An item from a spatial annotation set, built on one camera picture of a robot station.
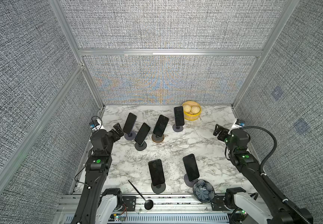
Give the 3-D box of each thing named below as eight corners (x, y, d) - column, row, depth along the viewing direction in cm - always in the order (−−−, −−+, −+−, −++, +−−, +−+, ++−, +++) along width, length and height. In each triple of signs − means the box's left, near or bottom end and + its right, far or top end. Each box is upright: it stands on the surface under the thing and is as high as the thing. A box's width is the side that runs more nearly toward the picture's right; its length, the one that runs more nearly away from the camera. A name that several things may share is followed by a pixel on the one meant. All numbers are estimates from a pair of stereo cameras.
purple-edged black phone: (175, 129, 106) (177, 116, 93) (172, 121, 111) (173, 107, 99) (183, 128, 106) (186, 114, 94) (180, 120, 112) (182, 106, 99)
